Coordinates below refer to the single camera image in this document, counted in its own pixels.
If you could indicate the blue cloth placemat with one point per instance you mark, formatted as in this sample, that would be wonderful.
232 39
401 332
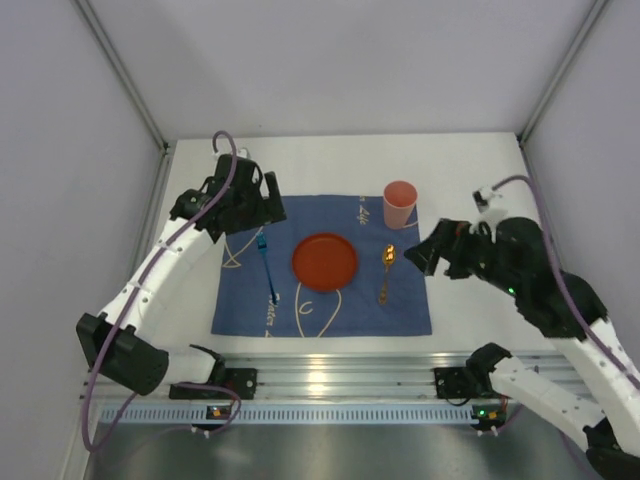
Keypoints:
244 306

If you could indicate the pink plastic cup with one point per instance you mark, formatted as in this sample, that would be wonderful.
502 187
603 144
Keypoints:
399 200

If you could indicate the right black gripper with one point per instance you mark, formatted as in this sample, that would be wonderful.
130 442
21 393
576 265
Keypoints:
441 248

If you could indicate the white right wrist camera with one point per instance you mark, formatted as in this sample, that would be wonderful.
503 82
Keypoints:
491 208

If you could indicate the gold metal spoon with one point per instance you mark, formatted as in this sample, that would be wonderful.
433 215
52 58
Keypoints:
388 259

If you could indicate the orange plastic plate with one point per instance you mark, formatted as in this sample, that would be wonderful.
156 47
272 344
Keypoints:
324 262

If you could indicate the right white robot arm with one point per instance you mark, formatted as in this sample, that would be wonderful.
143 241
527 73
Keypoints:
567 312

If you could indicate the perforated grey cable duct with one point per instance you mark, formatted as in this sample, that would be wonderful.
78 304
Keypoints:
303 414

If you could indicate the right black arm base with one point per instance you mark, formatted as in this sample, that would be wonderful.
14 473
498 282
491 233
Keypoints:
460 383

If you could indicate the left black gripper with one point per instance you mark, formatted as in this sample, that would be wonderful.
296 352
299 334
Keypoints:
261 201

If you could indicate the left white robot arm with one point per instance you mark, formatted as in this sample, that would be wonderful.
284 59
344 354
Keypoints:
116 342

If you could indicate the aluminium frame rail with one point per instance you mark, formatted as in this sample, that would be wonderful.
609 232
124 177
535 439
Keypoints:
360 377

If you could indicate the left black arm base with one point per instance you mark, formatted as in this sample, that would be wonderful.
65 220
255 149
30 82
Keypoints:
220 382

